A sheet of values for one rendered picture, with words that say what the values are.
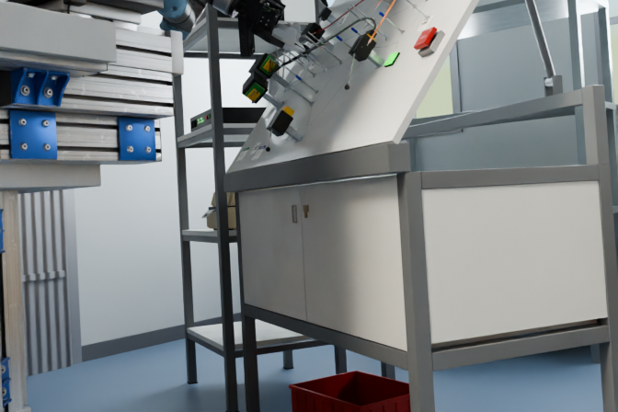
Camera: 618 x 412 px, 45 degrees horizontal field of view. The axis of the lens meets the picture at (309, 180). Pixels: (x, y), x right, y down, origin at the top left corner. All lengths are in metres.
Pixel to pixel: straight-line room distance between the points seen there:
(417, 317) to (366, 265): 0.23
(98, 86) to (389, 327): 0.84
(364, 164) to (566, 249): 0.54
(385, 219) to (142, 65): 0.65
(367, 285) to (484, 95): 2.63
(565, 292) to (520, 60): 2.50
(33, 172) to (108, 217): 2.68
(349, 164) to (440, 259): 0.32
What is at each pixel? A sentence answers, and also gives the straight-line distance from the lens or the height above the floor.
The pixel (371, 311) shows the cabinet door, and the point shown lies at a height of 0.48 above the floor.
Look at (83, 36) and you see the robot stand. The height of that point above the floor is 1.04.
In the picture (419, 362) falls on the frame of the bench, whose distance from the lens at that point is 1.70.
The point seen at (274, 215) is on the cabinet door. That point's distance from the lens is 2.37.
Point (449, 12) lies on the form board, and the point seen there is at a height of 1.18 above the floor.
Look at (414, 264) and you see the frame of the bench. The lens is 1.67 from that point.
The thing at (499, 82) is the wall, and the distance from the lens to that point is 4.32.
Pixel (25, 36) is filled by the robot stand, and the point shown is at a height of 1.02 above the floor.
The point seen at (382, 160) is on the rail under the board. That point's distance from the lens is 1.66.
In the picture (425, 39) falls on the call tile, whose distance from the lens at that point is 1.78.
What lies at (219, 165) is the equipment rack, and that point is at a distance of 2.77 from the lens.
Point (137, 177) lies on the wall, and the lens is 4.32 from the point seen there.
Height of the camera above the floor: 0.74
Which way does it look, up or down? 2 degrees up
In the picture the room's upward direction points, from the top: 3 degrees counter-clockwise
